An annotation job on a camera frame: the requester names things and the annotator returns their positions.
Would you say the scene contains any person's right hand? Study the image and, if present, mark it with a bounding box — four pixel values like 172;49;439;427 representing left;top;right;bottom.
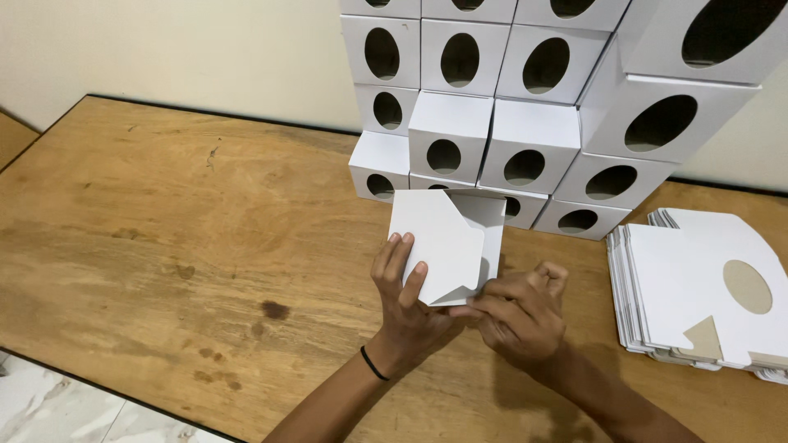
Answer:
447;261;570;374

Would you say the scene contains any pile of flat box blanks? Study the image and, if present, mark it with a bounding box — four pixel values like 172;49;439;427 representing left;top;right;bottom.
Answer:
606;207;788;386

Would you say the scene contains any person's left hand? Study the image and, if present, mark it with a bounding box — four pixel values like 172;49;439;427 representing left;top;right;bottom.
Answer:
370;233;467;370

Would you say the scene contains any white cardboard box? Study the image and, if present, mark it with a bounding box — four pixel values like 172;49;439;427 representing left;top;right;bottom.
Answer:
387;188;507;307

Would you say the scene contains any stack of assembled white boxes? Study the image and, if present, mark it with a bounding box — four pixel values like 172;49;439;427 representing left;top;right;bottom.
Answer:
339;0;788;241

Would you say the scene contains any black wrist band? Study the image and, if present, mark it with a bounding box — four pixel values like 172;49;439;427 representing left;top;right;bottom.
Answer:
360;345;391;382

